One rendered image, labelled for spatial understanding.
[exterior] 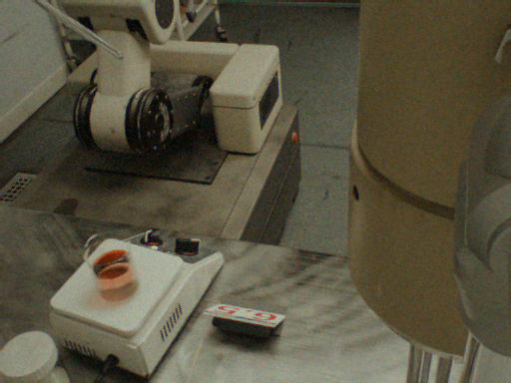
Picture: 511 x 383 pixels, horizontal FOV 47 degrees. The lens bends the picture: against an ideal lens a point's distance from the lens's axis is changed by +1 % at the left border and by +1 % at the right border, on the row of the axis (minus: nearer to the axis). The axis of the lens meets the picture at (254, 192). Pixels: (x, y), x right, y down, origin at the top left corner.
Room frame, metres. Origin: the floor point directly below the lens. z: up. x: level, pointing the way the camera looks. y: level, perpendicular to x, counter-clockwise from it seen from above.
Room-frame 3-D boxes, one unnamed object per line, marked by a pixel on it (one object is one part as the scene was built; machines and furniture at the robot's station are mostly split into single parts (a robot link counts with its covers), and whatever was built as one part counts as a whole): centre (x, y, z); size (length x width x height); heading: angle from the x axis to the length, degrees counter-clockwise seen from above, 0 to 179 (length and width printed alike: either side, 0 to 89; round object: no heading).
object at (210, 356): (0.42, 0.09, 0.76); 0.06 x 0.06 x 0.02
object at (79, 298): (0.49, 0.17, 0.83); 0.12 x 0.12 x 0.01; 61
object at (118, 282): (0.48, 0.17, 0.87); 0.06 x 0.05 x 0.08; 139
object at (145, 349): (0.51, 0.16, 0.79); 0.22 x 0.13 x 0.08; 151
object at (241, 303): (0.48, 0.03, 0.77); 0.09 x 0.06 x 0.04; 69
